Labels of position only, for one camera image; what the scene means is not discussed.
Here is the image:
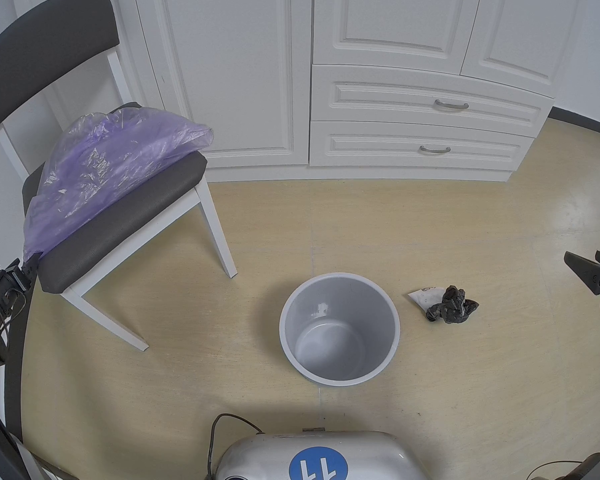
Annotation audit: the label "purple plastic bag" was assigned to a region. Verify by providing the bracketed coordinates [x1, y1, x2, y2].
[22, 108, 215, 269]

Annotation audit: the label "white wardrobe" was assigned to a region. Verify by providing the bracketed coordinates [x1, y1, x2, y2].
[10, 0, 586, 184]

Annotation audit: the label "black cable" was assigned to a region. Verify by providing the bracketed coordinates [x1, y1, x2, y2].
[530, 460, 586, 480]
[206, 413, 266, 479]

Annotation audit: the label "white printed wrapper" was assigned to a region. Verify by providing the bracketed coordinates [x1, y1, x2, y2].
[407, 287, 448, 314]

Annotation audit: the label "white trash bin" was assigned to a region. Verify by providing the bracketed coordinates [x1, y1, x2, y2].
[279, 273, 400, 387]

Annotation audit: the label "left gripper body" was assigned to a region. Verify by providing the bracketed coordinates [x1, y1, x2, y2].
[0, 257, 33, 294]

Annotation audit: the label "white chair dark grey cushions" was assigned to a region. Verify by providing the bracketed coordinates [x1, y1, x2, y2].
[0, 0, 238, 353]

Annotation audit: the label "black plastic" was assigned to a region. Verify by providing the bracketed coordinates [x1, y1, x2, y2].
[425, 285, 481, 325]

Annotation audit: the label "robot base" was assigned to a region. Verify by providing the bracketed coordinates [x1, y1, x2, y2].
[215, 430, 431, 480]

